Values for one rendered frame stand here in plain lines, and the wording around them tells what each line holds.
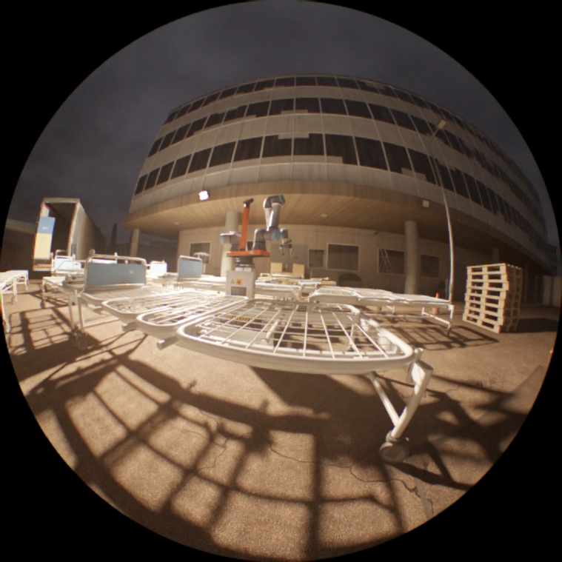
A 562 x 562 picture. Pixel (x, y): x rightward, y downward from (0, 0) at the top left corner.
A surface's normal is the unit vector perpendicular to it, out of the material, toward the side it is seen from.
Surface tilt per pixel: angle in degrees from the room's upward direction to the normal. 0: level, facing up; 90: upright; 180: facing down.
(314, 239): 90
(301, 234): 90
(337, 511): 0
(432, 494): 0
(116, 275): 90
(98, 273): 90
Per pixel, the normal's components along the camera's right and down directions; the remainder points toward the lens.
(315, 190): -0.18, 0.03
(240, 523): 0.06, -1.00
